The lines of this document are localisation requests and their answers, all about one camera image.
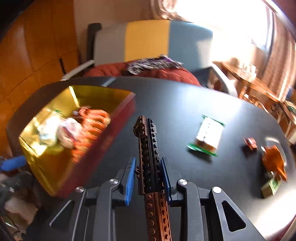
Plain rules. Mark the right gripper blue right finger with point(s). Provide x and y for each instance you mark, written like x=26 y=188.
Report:
x=170 y=177

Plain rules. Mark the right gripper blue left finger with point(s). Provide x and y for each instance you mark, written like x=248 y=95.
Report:
x=127 y=182

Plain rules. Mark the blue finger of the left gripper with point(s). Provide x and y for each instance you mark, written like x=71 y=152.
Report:
x=11 y=164

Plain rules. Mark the brown black brick bar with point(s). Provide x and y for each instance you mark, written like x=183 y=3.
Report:
x=150 y=180

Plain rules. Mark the cream white sock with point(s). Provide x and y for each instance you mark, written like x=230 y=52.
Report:
x=48 y=128

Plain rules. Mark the orange plastic rack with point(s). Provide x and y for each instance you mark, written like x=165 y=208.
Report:
x=94 y=122

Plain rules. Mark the cracker pack with black stripe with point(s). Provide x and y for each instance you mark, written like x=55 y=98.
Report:
x=208 y=136

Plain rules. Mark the small red candy packet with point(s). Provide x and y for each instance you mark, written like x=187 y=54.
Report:
x=251 y=143

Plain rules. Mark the green tea box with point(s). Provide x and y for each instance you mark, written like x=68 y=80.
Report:
x=270 y=187

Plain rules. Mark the orange snack bag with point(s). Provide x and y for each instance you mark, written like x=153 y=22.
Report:
x=273 y=162

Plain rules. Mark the red gold tray box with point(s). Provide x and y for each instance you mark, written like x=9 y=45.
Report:
x=53 y=166

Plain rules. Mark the red quilted jacket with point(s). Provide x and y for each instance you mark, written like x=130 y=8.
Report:
x=119 y=69

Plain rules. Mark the leopard print cloth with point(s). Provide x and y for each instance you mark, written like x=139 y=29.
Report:
x=161 y=62

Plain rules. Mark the wooden side table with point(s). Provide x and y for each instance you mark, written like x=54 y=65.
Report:
x=248 y=85

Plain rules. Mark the yellow blue grey armchair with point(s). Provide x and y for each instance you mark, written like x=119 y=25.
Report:
x=181 y=41

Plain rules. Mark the beige patterned curtain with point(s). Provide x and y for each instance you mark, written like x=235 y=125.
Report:
x=279 y=73

